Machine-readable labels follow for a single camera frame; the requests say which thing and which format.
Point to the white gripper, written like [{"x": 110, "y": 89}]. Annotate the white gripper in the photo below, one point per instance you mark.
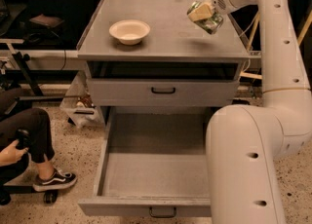
[{"x": 218, "y": 3}]

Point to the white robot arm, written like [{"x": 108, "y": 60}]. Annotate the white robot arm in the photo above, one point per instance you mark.
[{"x": 242, "y": 141}]

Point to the grey cabinet with counter top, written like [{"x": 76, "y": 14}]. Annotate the grey cabinet with counter top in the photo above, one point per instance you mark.
[{"x": 174, "y": 49}]

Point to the closed grey drawer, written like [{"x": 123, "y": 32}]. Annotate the closed grey drawer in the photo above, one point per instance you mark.
[{"x": 134, "y": 92}]

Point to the open grey bottom drawer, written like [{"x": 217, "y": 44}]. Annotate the open grey bottom drawer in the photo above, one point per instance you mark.
[{"x": 152, "y": 159}]

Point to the person's hand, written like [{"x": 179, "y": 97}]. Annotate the person's hand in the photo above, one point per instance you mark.
[{"x": 11, "y": 154}]

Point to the white paper bowl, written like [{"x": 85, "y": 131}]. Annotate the white paper bowl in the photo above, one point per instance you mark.
[{"x": 129, "y": 32}]

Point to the clear plastic bin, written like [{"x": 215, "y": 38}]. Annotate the clear plastic bin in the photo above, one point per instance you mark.
[{"x": 77, "y": 103}]

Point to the dark box on shelf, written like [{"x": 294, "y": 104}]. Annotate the dark box on shelf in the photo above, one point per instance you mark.
[{"x": 45, "y": 22}]

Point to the black tripod stand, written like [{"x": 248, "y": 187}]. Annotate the black tripod stand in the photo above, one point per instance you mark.
[{"x": 20, "y": 60}]

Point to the seated person's leg dark trousers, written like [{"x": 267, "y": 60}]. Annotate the seated person's leg dark trousers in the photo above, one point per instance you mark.
[{"x": 37, "y": 122}]

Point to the black handheld controller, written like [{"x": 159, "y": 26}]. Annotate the black handheld controller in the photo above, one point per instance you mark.
[{"x": 23, "y": 137}]

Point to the black and white sneaker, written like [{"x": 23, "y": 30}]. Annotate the black and white sneaker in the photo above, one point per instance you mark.
[{"x": 54, "y": 180}]

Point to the black office chair base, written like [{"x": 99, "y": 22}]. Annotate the black office chair base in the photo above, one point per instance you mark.
[{"x": 6, "y": 191}]

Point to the wooden stick frame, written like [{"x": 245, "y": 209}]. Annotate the wooden stick frame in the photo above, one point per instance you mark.
[{"x": 253, "y": 27}]

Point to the black drawer handle upper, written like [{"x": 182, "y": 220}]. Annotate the black drawer handle upper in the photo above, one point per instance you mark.
[{"x": 163, "y": 90}]

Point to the black drawer handle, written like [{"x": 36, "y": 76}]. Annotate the black drawer handle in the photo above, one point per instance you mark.
[
  {"x": 162, "y": 212},
  {"x": 163, "y": 90}
]

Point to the black drawer handle lower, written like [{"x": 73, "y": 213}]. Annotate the black drawer handle lower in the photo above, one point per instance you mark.
[{"x": 162, "y": 212}]

